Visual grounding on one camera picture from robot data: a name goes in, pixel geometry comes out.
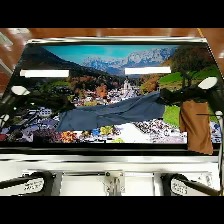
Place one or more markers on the blue shirt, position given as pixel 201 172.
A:
pixel 116 113

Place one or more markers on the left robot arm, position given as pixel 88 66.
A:
pixel 36 98

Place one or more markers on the brown garment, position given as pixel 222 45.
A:
pixel 196 130

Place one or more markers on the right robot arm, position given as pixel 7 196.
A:
pixel 191 93

